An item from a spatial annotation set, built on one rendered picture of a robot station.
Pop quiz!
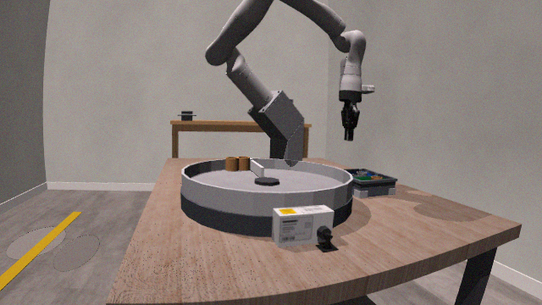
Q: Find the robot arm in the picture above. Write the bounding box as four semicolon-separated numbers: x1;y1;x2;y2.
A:
205;0;374;109

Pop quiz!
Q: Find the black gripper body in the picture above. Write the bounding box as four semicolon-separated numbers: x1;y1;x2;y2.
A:
339;90;362;118

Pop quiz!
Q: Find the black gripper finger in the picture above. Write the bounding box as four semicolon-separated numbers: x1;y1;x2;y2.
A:
341;107;347;140
345;105;360;141

